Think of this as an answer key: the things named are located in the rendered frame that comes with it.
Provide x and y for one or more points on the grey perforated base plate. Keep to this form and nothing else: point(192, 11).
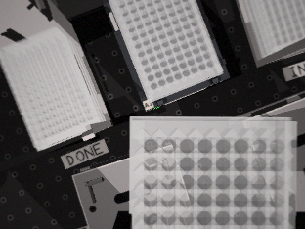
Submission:
point(40, 193)

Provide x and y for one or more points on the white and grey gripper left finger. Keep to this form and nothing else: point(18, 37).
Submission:
point(123, 220)

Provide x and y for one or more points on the grey nest plate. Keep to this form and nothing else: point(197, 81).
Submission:
point(103, 191)

